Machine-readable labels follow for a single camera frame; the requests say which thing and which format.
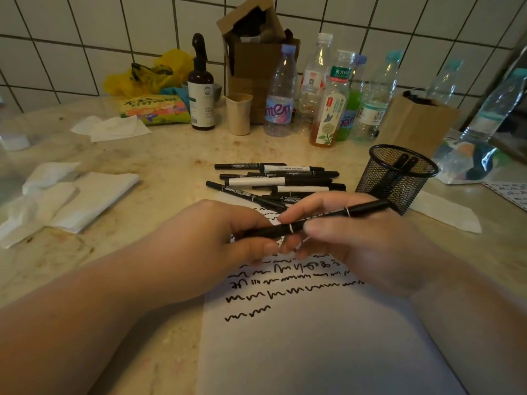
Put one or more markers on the pile of black pens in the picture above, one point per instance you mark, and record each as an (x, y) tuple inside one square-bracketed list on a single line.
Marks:
[(280, 180)]

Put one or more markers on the white paper sheet fine scribbles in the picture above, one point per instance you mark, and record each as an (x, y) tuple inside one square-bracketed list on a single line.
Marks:
[(321, 349)]

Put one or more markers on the small cardboard box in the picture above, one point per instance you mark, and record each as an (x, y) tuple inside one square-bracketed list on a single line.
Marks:
[(416, 123)]

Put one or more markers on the black mesh pen holder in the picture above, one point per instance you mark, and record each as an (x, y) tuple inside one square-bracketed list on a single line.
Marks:
[(379, 185)]

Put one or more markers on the yellow plastic bag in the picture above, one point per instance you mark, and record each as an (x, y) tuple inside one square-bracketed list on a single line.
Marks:
[(131, 80)]

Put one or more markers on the clear plastic bag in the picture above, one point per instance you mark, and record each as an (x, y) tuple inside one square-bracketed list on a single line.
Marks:
[(469, 162)]

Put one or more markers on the folded white napkin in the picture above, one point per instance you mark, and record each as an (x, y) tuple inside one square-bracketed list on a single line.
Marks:
[(101, 197)]

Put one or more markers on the black marker pen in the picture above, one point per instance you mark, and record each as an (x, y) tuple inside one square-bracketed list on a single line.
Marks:
[(410, 164), (399, 162), (362, 208)]

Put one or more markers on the water bottle teal cap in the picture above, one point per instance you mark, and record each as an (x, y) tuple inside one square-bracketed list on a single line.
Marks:
[(372, 111), (442, 86), (492, 113)]

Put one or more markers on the open cardboard box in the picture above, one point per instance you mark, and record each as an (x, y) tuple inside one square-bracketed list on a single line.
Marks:
[(251, 63)]

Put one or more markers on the person's left forearm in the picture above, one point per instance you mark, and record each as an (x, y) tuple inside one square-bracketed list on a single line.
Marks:
[(70, 329)]

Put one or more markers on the person's left hand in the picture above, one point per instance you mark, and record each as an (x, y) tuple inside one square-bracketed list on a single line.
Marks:
[(197, 250)]

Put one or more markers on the brown spray bottle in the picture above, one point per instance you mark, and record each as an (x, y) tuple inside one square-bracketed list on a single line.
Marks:
[(201, 100)]

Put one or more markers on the small white paper piece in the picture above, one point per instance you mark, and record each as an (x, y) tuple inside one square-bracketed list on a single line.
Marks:
[(446, 211)]

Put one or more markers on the flat white tissue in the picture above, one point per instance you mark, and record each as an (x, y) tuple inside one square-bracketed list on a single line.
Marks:
[(113, 128)]

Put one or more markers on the clear bottle white cap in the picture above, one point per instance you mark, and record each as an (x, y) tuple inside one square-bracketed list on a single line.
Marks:
[(315, 76)]

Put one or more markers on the clear bottle purple cap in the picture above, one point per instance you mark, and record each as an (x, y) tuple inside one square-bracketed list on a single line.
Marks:
[(280, 108)]

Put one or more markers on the colourful snack packet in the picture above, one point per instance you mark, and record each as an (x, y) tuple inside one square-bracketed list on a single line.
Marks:
[(154, 110)]

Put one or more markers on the orange tea bottle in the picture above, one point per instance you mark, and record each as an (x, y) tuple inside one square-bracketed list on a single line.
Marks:
[(329, 119)]

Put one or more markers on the zigzag scribbled paper sheet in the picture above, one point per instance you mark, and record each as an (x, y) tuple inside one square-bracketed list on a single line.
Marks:
[(508, 196)]

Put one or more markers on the green soda bottle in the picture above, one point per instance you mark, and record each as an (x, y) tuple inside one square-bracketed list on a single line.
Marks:
[(353, 102)]

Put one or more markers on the grey bowl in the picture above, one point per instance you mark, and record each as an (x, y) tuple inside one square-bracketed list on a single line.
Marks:
[(217, 93)]

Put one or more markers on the person's right hand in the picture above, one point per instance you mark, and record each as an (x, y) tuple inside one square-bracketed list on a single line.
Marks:
[(379, 250)]

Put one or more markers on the beige cup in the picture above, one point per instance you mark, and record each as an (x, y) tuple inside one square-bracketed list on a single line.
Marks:
[(239, 117)]

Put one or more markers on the crumpled white tissue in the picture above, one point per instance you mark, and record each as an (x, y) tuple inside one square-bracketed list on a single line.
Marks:
[(35, 205)]

